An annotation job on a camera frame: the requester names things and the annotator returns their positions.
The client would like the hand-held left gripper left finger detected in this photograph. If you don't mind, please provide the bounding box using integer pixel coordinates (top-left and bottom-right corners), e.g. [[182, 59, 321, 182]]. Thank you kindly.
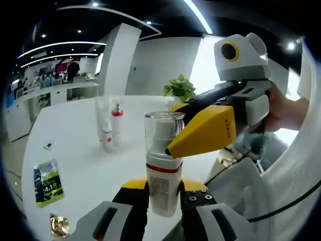
[[72, 177, 150, 241]]

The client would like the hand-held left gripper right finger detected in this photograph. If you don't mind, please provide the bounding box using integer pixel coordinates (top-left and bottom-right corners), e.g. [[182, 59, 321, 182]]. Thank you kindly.
[[179, 177, 259, 241]]

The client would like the clear-capped white skincare bottle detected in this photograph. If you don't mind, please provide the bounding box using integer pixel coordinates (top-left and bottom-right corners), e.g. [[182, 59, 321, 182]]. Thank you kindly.
[[144, 111, 187, 218]]

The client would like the small white skincare bottle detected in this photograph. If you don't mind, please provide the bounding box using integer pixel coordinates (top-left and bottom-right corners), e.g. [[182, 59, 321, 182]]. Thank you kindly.
[[101, 119, 114, 153]]

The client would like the gold foil skincare packet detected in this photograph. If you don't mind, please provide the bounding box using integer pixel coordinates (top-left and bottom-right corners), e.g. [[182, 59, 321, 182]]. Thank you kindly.
[[49, 213, 70, 238]]

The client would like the white skincare bottle red collar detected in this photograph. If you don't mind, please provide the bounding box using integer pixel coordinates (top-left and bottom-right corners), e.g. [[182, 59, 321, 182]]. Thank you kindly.
[[111, 102, 124, 148]]

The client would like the green black skincare sachet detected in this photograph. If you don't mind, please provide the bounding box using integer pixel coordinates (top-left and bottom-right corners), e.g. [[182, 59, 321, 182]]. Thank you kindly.
[[34, 159, 65, 208]]

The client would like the white skincare tube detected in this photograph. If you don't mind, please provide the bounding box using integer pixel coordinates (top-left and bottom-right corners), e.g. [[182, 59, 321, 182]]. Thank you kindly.
[[96, 97, 109, 143]]

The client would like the person's right hand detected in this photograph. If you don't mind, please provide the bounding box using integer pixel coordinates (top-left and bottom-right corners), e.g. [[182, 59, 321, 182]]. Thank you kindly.
[[265, 83, 310, 133]]

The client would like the potted green plant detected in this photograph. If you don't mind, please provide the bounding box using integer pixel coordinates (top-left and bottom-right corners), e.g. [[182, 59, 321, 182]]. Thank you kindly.
[[163, 74, 198, 105]]

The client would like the person's upper body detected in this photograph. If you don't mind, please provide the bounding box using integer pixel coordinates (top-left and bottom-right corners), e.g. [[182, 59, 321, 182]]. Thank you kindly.
[[260, 37, 321, 241]]

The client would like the long white counter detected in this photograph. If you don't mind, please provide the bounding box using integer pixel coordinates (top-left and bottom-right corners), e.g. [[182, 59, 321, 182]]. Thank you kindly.
[[5, 80, 101, 143]]

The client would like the black cable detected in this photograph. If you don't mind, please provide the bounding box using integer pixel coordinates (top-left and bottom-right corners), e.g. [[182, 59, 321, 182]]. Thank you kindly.
[[247, 185, 321, 223], [205, 148, 254, 184]]

